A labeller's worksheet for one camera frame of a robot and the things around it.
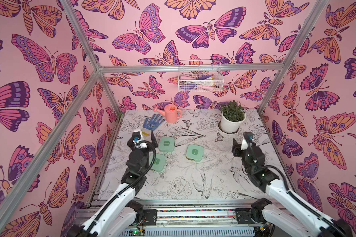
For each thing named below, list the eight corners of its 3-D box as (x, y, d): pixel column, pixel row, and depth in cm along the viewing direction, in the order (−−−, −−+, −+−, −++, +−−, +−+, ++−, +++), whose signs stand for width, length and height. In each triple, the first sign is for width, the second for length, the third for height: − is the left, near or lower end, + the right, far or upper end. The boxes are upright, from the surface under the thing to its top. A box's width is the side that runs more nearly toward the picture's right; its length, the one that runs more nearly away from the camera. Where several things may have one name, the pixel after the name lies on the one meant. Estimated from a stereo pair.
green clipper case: (152, 170, 92) (151, 169, 90) (156, 155, 99) (156, 153, 97) (163, 172, 91) (163, 170, 89) (167, 156, 98) (167, 154, 96)
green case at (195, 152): (186, 161, 95) (186, 159, 93) (185, 146, 103) (186, 144, 100) (204, 161, 95) (204, 159, 93) (202, 146, 103) (202, 144, 100)
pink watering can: (155, 120, 118) (153, 109, 109) (159, 112, 124) (157, 101, 114) (178, 124, 115) (178, 114, 106) (181, 116, 120) (181, 105, 111)
